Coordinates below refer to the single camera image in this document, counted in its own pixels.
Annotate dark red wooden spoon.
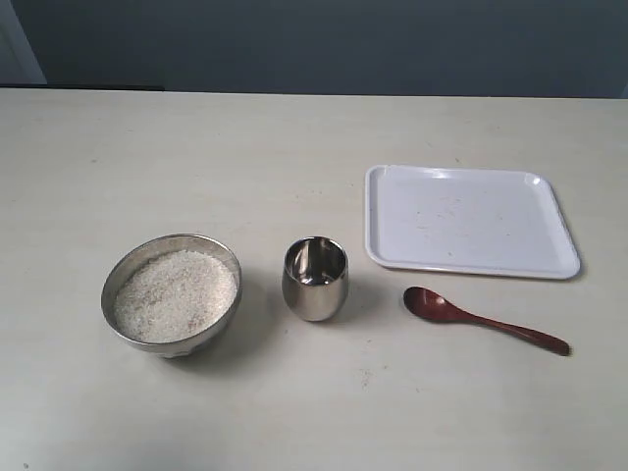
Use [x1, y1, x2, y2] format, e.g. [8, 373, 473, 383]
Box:
[403, 287, 572, 356]

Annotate steel cup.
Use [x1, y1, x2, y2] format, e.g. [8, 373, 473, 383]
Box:
[282, 235, 349, 322]

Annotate steel bowl of rice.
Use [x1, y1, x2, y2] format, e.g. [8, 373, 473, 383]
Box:
[101, 234, 242, 358]

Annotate white plastic tray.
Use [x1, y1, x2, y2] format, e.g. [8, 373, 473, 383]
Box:
[364, 165, 581, 280]

